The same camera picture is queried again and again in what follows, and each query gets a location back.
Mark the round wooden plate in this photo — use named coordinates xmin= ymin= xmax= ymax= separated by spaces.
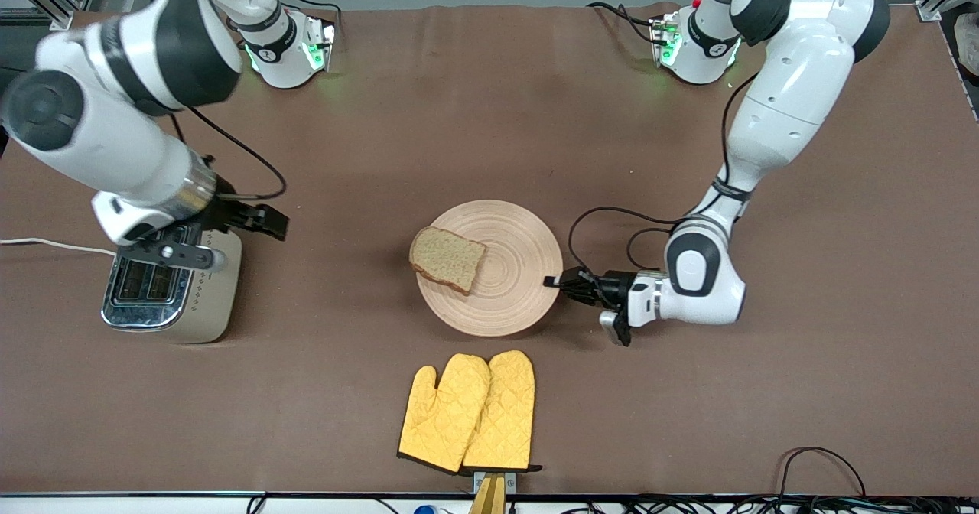
xmin=415 ymin=200 xmax=565 ymax=339

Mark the brown bread slice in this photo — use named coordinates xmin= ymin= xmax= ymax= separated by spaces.
xmin=408 ymin=226 xmax=489 ymax=296

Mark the beige chrome two-slot toaster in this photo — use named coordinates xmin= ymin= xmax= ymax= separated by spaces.
xmin=100 ymin=223 xmax=244 ymax=345

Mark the yellow quilted oven mitt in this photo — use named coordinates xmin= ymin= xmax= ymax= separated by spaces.
xmin=461 ymin=350 xmax=543 ymax=473
xmin=396 ymin=353 xmax=493 ymax=475

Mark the brown table cover sheet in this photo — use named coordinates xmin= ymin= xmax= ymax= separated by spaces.
xmin=0 ymin=3 xmax=979 ymax=498

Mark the yellow wooden stick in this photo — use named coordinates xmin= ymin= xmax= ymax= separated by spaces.
xmin=468 ymin=474 xmax=507 ymax=514

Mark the white toaster power cord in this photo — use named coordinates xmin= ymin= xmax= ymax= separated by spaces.
xmin=0 ymin=237 xmax=117 ymax=258

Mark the small metal bracket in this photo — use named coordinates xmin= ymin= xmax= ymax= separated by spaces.
xmin=473 ymin=470 xmax=517 ymax=496

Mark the black right arm base cable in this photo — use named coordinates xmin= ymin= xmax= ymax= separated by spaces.
xmin=272 ymin=0 xmax=343 ymax=22

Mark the black arm base cable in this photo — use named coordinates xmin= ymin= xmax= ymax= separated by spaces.
xmin=587 ymin=2 xmax=660 ymax=45
xmin=272 ymin=0 xmax=343 ymax=22

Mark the black looped cable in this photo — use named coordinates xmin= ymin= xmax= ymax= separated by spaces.
xmin=778 ymin=446 xmax=867 ymax=499

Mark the black cable bundle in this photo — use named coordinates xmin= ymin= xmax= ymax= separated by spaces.
xmin=558 ymin=494 xmax=979 ymax=514

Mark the black left arm base cable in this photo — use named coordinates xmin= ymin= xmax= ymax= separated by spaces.
xmin=587 ymin=2 xmax=660 ymax=45

